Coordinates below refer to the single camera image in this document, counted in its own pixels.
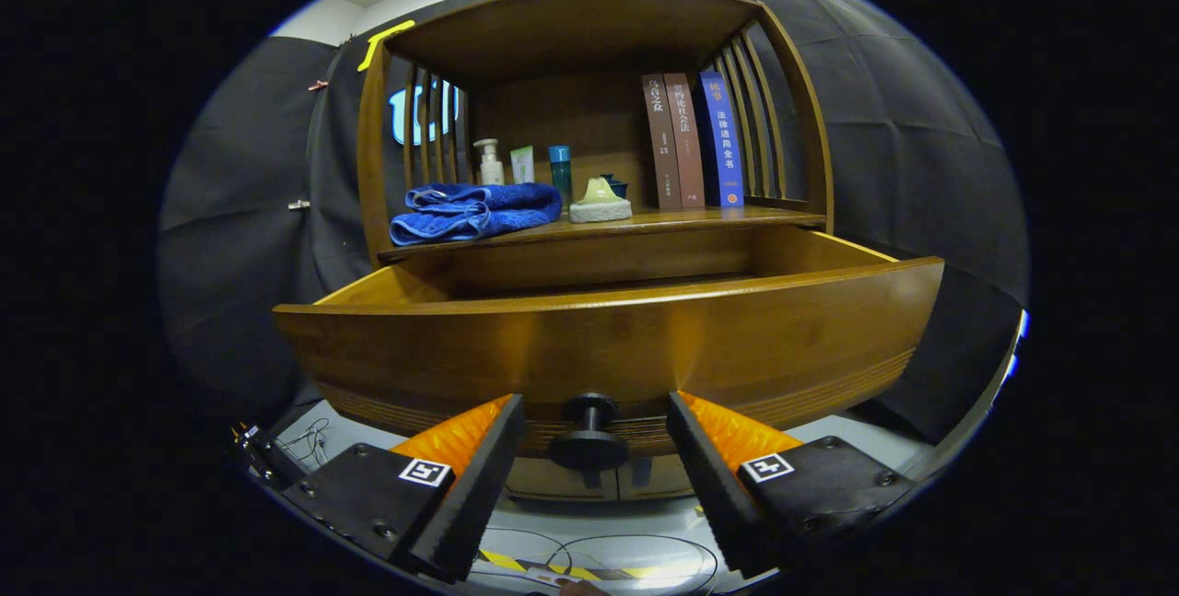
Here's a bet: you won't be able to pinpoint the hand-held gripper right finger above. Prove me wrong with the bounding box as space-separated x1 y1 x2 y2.
665 391 922 578

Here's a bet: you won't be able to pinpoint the white pump bottle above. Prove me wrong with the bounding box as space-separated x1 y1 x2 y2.
473 138 505 186

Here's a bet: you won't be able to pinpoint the brown wooden drawer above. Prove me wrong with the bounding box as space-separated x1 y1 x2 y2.
274 226 947 459

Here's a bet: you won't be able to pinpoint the wooden cabinet countertop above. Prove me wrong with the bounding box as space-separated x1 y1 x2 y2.
378 205 825 263

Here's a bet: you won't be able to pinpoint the black backdrop cloth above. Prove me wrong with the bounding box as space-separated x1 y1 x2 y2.
157 0 1028 445

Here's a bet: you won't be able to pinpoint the brown book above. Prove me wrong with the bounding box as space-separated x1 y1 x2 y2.
642 73 683 212
663 73 706 209

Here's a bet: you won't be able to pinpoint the wooden cabinet door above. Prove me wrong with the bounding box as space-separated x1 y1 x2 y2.
619 456 698 499
505 456 620 502

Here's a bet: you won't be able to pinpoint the black device with wires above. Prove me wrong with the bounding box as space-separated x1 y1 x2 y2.
230 424 307 488

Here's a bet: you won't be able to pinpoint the brown wooden cabinet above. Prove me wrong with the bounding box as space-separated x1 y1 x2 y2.
356 0 835 502

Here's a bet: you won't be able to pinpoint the black drawer knob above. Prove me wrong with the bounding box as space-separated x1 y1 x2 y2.
549 393 630 471

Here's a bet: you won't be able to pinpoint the blue folded towel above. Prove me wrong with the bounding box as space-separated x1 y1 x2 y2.
390 182 564 247

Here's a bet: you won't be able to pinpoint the teal bottle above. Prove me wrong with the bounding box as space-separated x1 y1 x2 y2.
549 146 573 207

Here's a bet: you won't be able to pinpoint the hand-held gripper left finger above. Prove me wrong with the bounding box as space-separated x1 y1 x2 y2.
281 393 526 583

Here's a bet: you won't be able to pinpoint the blue book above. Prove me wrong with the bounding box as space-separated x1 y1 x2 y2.
698 71 745 208

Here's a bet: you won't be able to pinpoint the yellow black floor tape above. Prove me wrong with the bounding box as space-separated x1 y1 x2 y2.
477 548 666 580

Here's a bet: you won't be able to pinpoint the thin floor cables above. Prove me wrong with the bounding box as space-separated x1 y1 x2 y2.
276 418 721 593

